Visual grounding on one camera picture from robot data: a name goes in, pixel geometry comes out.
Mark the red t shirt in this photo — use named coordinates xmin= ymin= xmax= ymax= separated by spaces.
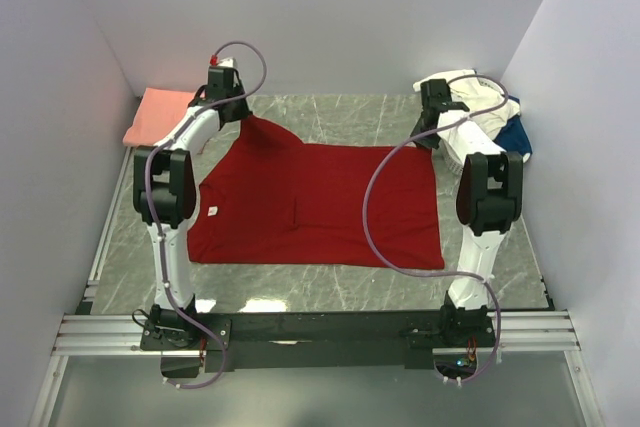
xmin=187 ymin=116 xmax=445 ymax=270

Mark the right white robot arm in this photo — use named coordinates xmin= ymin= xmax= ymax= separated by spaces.
xmin=412 ymin=78 xmax=524 ymax=346

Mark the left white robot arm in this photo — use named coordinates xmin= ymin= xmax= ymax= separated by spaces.
xmin=133 ymin=57 xmax=250 ymax=349

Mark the folded pink t shirt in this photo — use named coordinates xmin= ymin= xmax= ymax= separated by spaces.
xmin=122 ymin=88 xmax=194 ymax=147

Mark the white laundry basket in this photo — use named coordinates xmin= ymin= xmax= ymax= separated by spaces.
xmin=439 ymin=139 xmax=466 ymax=176

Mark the blue t shirt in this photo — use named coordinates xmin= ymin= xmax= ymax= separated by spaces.
xmin=493 ymin=115 xmax=532 ymax=163

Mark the black base beam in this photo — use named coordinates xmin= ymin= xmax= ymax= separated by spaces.
xmin=140 ymin=307 xmax=496 ymax=378

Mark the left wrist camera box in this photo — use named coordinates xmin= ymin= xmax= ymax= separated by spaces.
xmin=209 ymin=54 xmax=237 ymax=69

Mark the aluminium rail frame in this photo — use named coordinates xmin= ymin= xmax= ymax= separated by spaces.
xmin=29 ymin=95 xmax=606 ymax=427

